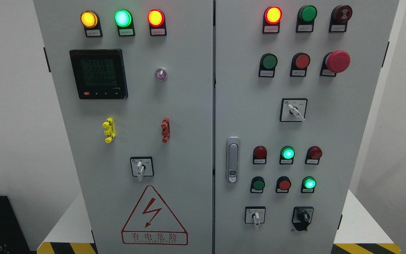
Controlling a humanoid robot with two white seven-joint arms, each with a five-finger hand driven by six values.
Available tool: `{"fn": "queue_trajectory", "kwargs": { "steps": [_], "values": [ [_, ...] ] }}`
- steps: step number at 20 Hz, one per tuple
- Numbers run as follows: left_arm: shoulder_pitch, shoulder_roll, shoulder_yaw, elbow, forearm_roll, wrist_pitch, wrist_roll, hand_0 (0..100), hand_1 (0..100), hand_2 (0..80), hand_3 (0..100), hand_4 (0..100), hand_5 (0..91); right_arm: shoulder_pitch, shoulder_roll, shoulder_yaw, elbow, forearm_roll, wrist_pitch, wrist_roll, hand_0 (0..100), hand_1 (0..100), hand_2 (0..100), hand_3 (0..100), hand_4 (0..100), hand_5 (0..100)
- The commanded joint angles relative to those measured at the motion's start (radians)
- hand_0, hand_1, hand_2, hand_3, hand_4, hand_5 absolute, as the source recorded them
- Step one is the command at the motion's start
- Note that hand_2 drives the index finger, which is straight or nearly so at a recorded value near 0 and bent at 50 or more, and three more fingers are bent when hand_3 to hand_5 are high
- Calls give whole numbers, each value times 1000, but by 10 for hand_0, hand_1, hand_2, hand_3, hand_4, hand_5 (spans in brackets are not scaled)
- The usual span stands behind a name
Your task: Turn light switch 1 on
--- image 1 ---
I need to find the white rotary selector switch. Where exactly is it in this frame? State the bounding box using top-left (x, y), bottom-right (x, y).
top-left (129, 156), bottom-right (154, 182)

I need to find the green lit indicator light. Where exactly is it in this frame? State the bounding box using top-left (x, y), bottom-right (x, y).
top-left (114, 9), bottom-right (135, 37)

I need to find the yellow indicator light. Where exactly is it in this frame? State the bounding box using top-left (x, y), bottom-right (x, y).
top-left (80, 10), bottom-right (103, 37)

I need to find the red terminal connector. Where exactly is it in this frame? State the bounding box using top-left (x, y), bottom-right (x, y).
top-left (161, 117), bottom-right (171, 143)

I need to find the dark red indicator left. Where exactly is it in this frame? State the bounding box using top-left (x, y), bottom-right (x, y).
top-left (252, 146), bottom-right (267, 165)

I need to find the dark red indicator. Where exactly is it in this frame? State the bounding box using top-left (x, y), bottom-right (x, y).
top-left (305, 146), bottom-right (323, 165)
top-left (252, 146), bottom-right (267, 165)

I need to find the clear white indicator lamp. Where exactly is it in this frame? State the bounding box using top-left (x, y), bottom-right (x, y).
top-left (155, 68), bottom-right (167, 81)

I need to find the green push button lower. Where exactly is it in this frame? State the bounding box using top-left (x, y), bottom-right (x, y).
top-left (250, 176), bottom-right (265, 193)

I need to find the green push button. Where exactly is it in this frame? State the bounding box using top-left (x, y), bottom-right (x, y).
top-left (258, 53), bottom-right (278, 78)
top-left (295, 5), bottom-right (318, 33)
top-left (250, 176), bottom-right (265, 193)

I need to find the left grey cabinet door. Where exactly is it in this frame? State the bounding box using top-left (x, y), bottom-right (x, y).
top-left (34, 0), bottom-right (213, 254)

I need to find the grey cabinet door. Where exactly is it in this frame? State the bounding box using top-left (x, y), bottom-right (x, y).
top-left (214, 0), bottom-right (399, 254)
top-left (34, 0), bottom-right (213, 254)

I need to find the green lit indicator middle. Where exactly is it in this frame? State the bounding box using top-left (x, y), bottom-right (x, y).
top-left (279, 146), bottom-right (295, 165)

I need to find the green push button middle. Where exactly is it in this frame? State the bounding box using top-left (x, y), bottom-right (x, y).
top-left (258, 53), bottom-right (278, 78)

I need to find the yellow terminal connector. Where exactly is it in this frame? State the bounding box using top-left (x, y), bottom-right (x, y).
top-left (103, 117), bottom-right (116, 144)

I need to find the red push button lower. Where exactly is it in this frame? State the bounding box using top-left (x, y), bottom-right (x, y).
top-left (275, 176), bottom-right (291, 193)

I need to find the red push button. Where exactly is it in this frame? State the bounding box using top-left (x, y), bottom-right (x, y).
top-left (289, 53), bottom-right (310, 77)
top-left (275, 176), bottom-right (291, 193)

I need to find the right grey cabinet door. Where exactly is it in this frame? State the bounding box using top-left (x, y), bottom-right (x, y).
top-left (214, 0), bottom-right (399, 254)

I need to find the red electric hazard sticker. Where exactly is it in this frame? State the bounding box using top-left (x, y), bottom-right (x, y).
top-left (121, 185), bottom-right (188, 246)

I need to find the dark red indicator right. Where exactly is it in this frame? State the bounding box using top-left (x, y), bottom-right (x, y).
top-left (305, 146), bottom-right (323, 165)

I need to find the black digital power meter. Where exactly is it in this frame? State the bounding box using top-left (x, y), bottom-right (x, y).
top-left (69, 49), bottom-right (128, 99)

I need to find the red push button middle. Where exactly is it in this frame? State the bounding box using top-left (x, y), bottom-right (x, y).
top-left (289, 53), bottom-right (310, 77)

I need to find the red lit indicator light left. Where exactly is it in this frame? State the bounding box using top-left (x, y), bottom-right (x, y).
top-left (147, 8), bottom-right (167, 36)

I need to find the red lit indicator light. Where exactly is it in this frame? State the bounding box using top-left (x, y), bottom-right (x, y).
top-left (147, 8), bottom-right (167, 36)
top-left (262, 6), bottom-right (282, 34)

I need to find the green lit button lower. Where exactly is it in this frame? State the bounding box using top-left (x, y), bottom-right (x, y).
top-left (300, 176), bottom-right (317, 193)

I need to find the red lit indicator light right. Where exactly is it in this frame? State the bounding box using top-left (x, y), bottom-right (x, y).
top-left (262, 6), bottom-right (282, 34)

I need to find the red emergency stop button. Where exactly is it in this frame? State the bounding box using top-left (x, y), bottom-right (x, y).
top-left (320, 50), bottom-right (351, 77)

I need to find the green push button top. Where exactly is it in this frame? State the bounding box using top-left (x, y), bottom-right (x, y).
top-left (295, 5), bottom-right (318, 33)

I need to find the dark red buzzer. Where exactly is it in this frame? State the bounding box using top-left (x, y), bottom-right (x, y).
top-left (328, 5), bottom-right (353, 33)

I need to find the white platform with hazard stripes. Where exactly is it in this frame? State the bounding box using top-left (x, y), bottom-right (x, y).
top-left (36, 192), bottom-right (401, 254)

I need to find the silver door lock handle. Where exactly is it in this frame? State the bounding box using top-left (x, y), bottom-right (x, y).
top-left (226, 137), bottom-right (240, 183)

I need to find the white selector switch upper right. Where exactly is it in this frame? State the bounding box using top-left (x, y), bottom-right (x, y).
top-left (280, 98), bottom-right (308, 122)

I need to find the white selector switch lower right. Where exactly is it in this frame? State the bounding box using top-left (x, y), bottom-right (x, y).
top-left (245, 206), bottom-right (266, 226)

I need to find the black rotary knob switch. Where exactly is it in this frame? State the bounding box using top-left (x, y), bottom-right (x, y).
top-left (291, 206), bottom-right (314, 231)

